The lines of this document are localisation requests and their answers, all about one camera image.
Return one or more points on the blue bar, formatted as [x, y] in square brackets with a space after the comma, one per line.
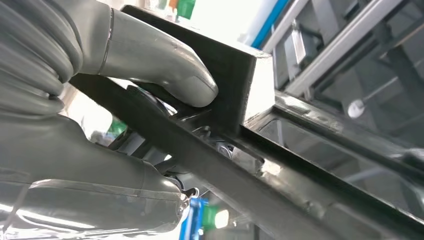
[268, 24]

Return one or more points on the green blurred object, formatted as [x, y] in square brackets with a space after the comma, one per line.
[186, 8]

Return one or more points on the grey metal frame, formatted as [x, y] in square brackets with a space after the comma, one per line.
[348, 43]

